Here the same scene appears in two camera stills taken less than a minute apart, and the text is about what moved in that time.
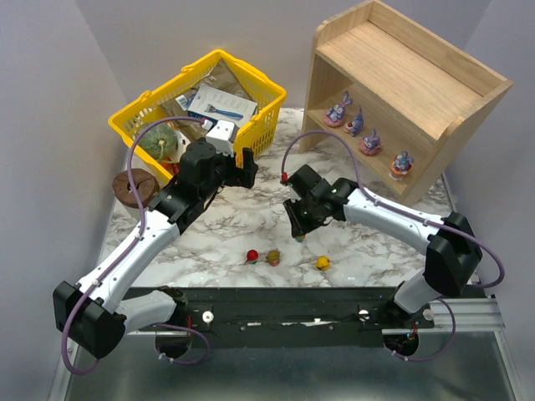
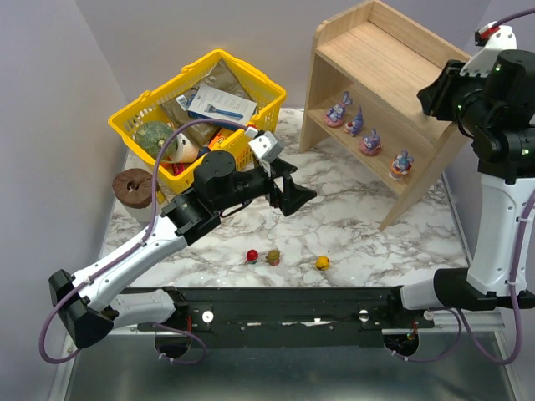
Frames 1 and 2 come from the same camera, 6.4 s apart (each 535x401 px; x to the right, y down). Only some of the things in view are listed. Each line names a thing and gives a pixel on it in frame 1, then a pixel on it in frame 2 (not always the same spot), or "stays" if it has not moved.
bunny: [370, 144] stays
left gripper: [238, 170] → [277, 190]
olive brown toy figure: [273, 257] stays
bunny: [399, 165] stays
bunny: [334, 114] stays
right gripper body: [301, 217] → [432, 94]
